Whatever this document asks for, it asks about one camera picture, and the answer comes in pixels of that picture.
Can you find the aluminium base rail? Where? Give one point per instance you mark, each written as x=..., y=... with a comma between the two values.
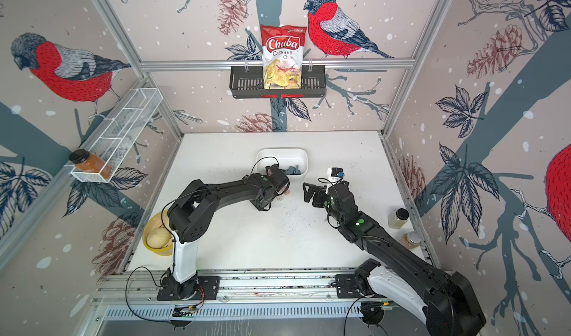
x=141, y=286

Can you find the white storage box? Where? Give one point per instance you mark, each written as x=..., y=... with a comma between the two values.
x=284, y=157

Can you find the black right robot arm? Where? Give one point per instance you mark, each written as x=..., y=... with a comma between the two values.
x=446, y=303

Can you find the black wire wall basket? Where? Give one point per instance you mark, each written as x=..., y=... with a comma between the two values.
x=247, y=83

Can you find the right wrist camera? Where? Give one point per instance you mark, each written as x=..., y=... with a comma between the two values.
x=335, y=174

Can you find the clear jar white lid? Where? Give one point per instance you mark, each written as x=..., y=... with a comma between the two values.
x=411, y=240

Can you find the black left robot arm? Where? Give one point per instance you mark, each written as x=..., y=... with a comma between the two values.
x=192, y=212

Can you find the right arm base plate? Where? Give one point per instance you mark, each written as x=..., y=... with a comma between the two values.
x=352, y=286

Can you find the clear jar black lid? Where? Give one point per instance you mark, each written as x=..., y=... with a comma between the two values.
x=398, y=218

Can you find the round bread bun lower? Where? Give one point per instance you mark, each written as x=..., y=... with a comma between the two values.
x=159, y=238

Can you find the orange spice jar black lid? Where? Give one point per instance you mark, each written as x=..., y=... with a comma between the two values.
x=91, y=163

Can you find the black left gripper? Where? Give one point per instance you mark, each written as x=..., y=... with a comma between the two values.
x=262, y=206

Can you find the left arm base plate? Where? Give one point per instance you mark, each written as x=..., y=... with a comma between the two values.
x=200, y=288

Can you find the Chuba cassava chips bag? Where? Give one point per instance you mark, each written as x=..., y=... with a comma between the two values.
x=282, y=56

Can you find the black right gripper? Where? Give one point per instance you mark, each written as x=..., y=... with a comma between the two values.
x=308, y=196

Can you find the clear acrylic wall shelf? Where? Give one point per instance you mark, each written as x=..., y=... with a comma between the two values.
x=119, y=131

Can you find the blue eraser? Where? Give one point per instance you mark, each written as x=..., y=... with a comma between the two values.
x=292, y=170

